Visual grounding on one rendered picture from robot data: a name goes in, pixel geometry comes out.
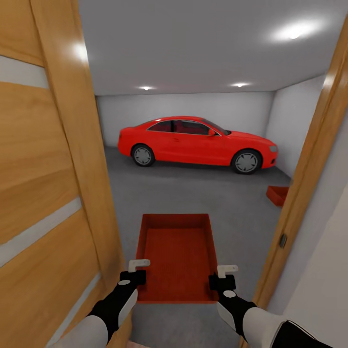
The door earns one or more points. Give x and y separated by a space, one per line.
60 250

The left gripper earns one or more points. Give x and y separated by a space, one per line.
139 275

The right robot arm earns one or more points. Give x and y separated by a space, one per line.
259 328

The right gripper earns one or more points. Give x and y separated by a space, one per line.
215 281

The storage box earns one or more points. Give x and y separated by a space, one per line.
277 194
182 254

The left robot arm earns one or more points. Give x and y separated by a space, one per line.
97 328

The car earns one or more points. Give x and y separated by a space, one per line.
191 139

